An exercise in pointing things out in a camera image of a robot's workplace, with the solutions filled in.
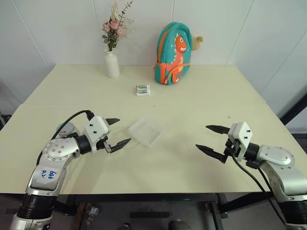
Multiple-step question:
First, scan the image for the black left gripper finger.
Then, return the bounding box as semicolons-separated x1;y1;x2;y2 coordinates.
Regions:
109;138;132;154
106;117;121;127

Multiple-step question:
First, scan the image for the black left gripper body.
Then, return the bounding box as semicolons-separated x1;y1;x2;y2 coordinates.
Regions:
96;135;114;154

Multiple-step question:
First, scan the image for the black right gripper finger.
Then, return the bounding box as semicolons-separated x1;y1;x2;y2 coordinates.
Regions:
205;124;231;136
195;143;227;164

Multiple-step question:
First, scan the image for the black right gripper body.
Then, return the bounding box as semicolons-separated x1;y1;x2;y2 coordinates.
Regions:
224;138;242;164

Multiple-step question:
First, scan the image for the clear plastic container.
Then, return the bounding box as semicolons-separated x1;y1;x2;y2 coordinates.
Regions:
129;115;166;148

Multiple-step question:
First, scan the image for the small green white packet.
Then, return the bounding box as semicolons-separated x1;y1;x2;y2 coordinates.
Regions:
134;84;152;97

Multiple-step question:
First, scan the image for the white ceramic vase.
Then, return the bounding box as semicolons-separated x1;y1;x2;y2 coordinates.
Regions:
104;50;121;79

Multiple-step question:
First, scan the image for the teal dinosaur backpack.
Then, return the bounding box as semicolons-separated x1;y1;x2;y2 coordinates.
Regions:
153;22;194;85

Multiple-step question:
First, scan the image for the beige plush toy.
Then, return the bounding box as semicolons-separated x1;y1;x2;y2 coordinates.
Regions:
190;35;205;52

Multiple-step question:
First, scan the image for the pink flower bouquet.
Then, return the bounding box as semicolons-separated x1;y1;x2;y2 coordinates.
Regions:
101;0;136;52

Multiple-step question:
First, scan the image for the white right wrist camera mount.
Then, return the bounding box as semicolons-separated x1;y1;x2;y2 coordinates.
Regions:
227;121;253;161

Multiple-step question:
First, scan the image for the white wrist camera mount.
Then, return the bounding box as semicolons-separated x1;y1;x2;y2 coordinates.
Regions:
227;121;253;161
83;116;112;153

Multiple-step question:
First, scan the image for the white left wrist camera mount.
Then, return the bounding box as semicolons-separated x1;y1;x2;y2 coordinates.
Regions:
83;116;112;153

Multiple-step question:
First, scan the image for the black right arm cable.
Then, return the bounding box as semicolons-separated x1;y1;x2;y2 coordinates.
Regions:
230;153;288;226

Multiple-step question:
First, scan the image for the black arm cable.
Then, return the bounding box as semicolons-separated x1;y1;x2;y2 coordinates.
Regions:
230;153;288;226
35;110;95;168

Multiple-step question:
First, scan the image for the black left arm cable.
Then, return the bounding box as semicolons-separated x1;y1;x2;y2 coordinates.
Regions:
35;110;95;168

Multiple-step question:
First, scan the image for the black metal table frame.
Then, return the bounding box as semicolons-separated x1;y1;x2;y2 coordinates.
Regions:
47;191;274;220

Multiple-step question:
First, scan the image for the black metal side frame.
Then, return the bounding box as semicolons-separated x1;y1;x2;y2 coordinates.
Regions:
279;92;307;127

